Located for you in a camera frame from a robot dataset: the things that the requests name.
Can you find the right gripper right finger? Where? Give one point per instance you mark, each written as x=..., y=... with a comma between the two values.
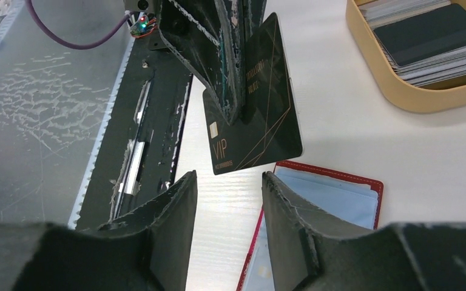
x=311, y=249

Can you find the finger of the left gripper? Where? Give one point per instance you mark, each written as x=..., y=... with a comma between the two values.
x=250, y=15
x=207, y=37

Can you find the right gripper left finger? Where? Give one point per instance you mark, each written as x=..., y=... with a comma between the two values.
x=145, y=249

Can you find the red card holder wallet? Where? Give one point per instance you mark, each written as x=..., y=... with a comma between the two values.
x=353, y=198

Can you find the black VIP credit card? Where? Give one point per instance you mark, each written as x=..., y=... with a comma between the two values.
x=267, y=129

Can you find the yellow oval card tray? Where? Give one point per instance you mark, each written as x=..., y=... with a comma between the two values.
x=437, y=97

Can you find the stack of credit cards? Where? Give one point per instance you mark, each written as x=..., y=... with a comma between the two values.
x=424, y=42

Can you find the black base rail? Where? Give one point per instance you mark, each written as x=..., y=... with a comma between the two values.
x=137, y=157

